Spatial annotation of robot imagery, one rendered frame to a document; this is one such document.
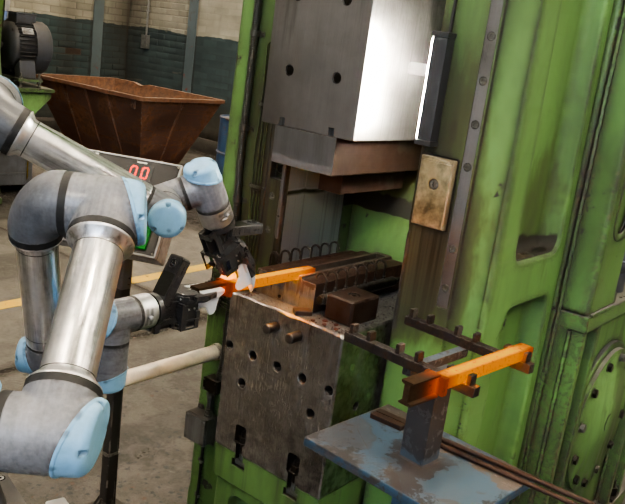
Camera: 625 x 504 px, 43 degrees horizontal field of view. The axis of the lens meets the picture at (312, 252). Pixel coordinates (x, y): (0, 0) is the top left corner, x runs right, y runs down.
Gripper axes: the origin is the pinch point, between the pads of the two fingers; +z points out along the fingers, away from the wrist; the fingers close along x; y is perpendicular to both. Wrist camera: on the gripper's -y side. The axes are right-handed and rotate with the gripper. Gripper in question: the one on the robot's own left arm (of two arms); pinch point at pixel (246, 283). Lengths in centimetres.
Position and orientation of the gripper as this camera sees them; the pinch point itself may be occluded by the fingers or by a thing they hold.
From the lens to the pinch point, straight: 193.7
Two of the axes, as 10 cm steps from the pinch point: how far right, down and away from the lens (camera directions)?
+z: 2.0, 7.8, 6.0
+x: 7.7, 2.5, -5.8
